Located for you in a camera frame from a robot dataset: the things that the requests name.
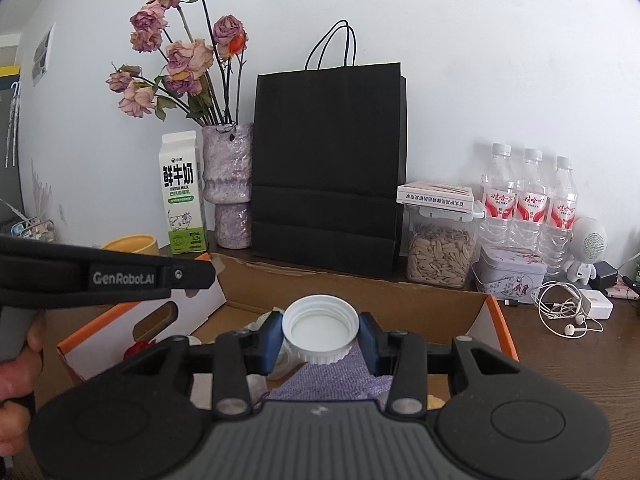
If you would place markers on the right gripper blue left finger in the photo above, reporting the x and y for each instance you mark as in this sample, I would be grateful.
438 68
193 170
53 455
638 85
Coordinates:
230 359

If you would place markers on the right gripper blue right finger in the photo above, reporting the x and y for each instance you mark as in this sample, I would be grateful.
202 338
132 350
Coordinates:
407 358

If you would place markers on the purple cloth pouch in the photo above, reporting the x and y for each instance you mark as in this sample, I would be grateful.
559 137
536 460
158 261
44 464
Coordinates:
345 380

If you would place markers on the white jar lid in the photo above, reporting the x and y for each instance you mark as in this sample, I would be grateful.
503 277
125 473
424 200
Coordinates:
270 323
320 329

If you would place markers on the red fabric rose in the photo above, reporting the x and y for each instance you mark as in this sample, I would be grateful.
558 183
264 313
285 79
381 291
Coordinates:
137 348

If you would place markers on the yellow white plush toy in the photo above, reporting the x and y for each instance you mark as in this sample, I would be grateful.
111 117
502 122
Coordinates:
434 402

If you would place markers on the person left hand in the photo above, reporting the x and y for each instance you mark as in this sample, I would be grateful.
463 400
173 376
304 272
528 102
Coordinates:
18 379

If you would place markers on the red cardboard box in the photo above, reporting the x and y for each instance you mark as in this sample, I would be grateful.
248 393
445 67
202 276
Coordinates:
244 290

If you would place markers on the yellow ceramic mug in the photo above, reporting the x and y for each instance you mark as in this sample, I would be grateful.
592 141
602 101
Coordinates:
142 244

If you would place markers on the clear seed container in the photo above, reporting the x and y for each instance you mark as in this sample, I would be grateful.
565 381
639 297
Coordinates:
442 245

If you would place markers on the grey metal tin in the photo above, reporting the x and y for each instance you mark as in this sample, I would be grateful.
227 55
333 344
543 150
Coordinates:
509 273

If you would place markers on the left water bottle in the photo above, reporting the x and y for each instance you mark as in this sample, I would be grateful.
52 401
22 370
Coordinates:
499 197

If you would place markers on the water bottle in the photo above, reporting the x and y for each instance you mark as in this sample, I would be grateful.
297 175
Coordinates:
499 197
531 202
560 217

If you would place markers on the white earphones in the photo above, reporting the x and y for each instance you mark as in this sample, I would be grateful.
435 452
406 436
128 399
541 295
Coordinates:
570 309

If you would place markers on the white flat box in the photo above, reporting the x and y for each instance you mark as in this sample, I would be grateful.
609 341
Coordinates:
440 196

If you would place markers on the middle water bottle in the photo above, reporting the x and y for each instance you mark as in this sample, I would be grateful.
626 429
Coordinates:
531 202

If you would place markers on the white green milk carton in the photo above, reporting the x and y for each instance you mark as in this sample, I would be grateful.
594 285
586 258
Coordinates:
180 177

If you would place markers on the black paper bag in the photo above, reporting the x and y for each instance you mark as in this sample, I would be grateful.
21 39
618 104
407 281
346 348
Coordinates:
329 152

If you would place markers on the right water bottle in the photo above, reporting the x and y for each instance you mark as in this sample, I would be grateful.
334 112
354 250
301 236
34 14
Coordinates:
560 217

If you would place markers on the white charger block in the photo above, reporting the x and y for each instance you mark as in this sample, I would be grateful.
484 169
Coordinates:
596 305

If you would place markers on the purple ceramic vase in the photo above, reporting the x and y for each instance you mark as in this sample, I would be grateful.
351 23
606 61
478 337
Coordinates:
228 160

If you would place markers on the black power adapter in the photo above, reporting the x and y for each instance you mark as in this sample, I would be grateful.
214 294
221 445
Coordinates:
606 275

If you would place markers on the white robot figurine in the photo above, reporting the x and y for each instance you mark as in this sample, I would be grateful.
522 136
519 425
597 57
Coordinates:
587 245

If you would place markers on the dried rose bouquet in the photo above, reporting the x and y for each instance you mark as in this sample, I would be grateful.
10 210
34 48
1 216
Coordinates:
203 64

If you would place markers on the wire rack with items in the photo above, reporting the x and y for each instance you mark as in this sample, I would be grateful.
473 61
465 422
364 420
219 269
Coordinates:
32 229

